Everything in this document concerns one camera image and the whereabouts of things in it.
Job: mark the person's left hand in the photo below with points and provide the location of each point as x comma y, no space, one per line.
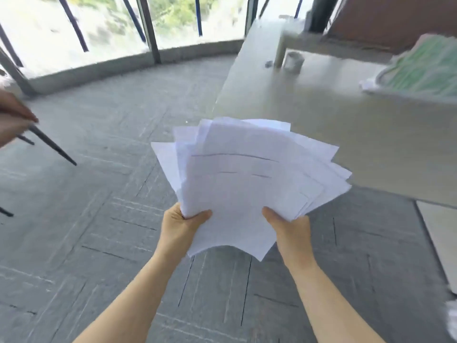
175,232

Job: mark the person's right hand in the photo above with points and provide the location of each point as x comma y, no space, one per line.
294,241

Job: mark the person's right thumb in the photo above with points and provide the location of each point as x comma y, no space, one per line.
274,217

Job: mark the person's left thumb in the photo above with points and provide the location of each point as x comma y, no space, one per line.
200,217

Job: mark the fanned stack of white paper sheets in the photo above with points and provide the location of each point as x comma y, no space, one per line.
242,182

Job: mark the person's right forearm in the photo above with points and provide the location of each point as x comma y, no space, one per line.
328,307

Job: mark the person's left forearm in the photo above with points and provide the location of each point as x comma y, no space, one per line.
132,303

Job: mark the grey table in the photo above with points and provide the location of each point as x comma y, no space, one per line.
321,121

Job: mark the grey desk riser shelf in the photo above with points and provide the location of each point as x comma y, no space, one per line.
321,42

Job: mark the brown stool with black legs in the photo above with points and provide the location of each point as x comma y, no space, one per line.
12,117

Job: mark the brown partition board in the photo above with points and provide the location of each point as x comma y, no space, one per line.
389,17

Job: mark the dark metal window frame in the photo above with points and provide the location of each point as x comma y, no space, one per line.
148,30

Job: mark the black stand post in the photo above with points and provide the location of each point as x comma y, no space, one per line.
317,12

